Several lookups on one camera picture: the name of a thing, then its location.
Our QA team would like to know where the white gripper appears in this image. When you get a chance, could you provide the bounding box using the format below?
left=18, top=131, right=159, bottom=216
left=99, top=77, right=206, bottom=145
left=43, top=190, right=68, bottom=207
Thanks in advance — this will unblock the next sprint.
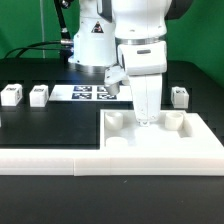
left=118, top=41, right=167, bottom=126

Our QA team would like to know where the white square tabletop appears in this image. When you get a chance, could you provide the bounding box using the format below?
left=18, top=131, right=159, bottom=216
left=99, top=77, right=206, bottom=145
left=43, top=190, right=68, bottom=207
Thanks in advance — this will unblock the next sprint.
left=100, top=110, right=224, bottom=156

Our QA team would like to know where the white sheet with tags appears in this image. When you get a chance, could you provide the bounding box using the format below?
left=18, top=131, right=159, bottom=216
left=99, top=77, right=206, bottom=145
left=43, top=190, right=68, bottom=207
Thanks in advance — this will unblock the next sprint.
left=49, top=85, right=132, bottom=102

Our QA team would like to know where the white L-shaped obstacle fence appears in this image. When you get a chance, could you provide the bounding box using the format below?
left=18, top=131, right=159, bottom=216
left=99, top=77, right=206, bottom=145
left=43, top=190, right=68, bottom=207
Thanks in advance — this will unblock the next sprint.
left=0, top=149, right=224, bottom=176

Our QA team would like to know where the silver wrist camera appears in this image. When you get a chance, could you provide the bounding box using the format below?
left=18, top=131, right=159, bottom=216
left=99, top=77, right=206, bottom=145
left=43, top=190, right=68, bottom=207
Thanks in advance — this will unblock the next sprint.
left=104, top=65, right=129, bottom=96

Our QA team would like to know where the black cable bundle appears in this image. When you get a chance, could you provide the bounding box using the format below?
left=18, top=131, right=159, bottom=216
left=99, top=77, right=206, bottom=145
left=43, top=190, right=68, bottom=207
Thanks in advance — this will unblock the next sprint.
left=2, top=0, right=75, bottom=60

